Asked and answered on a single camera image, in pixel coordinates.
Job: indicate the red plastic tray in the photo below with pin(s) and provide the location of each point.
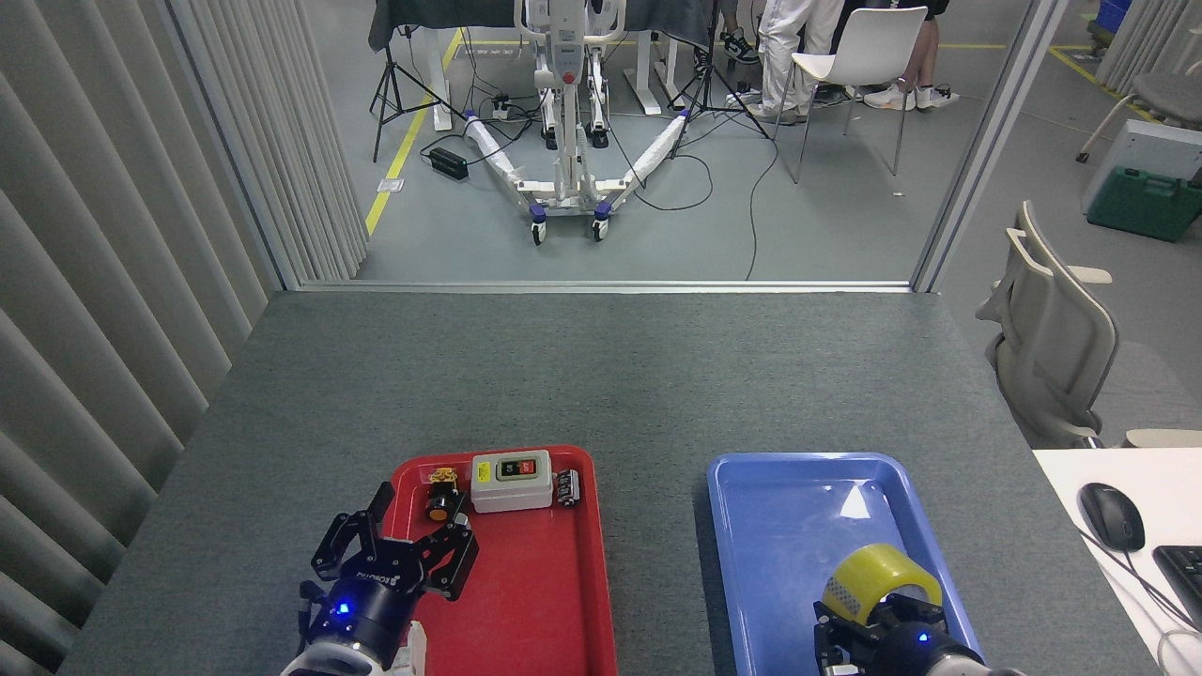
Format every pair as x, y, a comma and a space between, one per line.
545, 582

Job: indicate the grey switch box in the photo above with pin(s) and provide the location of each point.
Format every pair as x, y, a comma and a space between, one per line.
512, 488

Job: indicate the orange push button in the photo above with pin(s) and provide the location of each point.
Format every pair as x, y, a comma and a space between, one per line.
440, 502

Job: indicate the person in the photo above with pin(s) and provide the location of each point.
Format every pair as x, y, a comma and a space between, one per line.
781, 47
925, 56
737, 42

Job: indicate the black computer mouse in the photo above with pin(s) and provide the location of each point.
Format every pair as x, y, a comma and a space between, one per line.
1111, 516

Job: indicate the white circuit breaker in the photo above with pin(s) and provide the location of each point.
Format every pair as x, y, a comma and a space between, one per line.
415, 652

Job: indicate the grey vertical blinds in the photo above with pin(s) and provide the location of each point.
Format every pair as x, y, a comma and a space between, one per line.
94, 282
1141, 38

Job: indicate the white power strip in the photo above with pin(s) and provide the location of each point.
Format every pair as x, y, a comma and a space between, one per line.
499, 107

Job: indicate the silver rail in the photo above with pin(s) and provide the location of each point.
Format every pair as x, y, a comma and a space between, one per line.
601, 285

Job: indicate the beige office chair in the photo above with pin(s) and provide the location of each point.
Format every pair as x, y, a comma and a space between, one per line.
1052, 347

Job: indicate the grey seat chair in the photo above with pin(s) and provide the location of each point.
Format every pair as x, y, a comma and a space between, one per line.
1169, 94

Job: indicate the black tripod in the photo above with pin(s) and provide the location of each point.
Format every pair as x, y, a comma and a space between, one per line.
706, 84
387, 84

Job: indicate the blue bin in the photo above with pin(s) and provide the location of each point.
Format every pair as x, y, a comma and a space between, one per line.
1113, 19

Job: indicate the white desk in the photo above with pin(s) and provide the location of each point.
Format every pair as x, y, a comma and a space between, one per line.
1127, 582

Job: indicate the beige chair armrest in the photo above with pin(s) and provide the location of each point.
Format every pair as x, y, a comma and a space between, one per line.
1164, 437

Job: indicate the blue plastic tray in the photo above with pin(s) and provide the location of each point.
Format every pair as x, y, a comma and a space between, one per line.
779, 545

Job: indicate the yellow tape roll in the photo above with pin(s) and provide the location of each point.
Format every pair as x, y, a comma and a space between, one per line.
878, 573

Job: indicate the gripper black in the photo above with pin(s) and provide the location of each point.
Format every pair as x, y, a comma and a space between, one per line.
906, 650
371, 606

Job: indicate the black keyboard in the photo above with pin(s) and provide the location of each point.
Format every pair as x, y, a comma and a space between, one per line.
1185, 577

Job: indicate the black power strip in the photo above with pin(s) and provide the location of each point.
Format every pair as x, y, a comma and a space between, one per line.
449, 163

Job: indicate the small black terminal block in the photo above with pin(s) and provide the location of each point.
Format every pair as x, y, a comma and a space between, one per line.
567, 488

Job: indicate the silver post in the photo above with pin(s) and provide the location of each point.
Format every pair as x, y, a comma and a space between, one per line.
986, 141

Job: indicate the white floor label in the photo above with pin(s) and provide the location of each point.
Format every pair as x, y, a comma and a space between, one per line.
391, 185

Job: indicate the green plastic case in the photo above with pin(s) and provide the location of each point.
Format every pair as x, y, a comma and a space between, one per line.
1141, 202

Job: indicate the white stand on wheels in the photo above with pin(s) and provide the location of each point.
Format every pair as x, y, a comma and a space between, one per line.
566, 141

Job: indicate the white plastic chair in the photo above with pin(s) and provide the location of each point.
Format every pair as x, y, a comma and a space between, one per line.
873, 47

